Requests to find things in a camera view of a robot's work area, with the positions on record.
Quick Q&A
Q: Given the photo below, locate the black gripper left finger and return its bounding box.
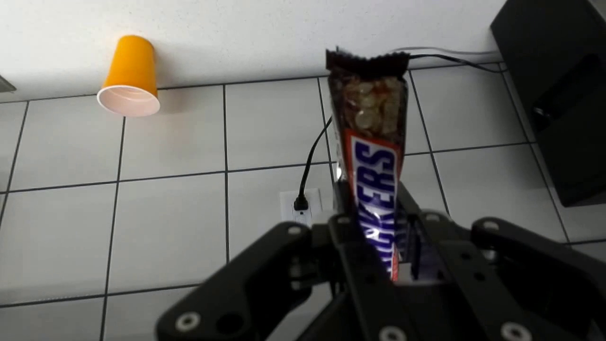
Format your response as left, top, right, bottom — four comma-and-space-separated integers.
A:
155, 212, 407, 341

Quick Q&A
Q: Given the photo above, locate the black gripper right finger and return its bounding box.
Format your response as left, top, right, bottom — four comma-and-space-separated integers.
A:
403, 212, 606, 341

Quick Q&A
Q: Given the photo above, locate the Snickers snack bar packet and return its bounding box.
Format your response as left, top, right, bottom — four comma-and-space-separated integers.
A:
324, 45, 413, 288

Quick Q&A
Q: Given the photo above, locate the steel black coffee maker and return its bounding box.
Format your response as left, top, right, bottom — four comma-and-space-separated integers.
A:
488, 0, 606, 208

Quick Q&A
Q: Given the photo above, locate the orange plastic cup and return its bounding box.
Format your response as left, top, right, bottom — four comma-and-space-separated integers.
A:
95, 32, 163, 119

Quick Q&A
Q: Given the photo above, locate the white wall power outlet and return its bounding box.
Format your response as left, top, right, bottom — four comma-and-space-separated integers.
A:
278, 183, 337, 223

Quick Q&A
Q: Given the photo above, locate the black appliance power cable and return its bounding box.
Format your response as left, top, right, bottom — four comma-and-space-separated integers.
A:
291, 45, 507, 214

